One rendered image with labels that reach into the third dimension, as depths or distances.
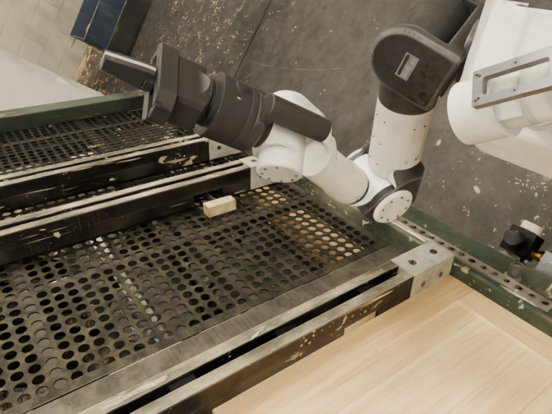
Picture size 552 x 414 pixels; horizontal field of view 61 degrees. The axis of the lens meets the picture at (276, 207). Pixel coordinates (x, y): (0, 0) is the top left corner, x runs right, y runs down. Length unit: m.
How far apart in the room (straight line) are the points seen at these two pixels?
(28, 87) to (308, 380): 3.73
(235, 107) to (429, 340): 0.53
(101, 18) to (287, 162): 4.11
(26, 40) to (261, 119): 5.07
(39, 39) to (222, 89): 5.06
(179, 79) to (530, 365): 0.71
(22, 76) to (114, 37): 0.94
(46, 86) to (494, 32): 3.89
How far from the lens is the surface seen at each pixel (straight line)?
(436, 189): 2.12
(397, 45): 0.66
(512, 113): 0.48
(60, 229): 1.13
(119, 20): 4.71
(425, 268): 0.96
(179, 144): 1.43
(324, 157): 0.73
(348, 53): 2.69
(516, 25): 0.61
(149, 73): 0.60
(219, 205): 1.18
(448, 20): 0.71
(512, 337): 0.96
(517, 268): 1.03
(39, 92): 4.26
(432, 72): 0.66
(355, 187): 0.80
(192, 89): 0.60
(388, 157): 0.80
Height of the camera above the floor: 1.86
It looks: 45 degrees down
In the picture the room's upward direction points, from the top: 71 degrees counter-clockwise
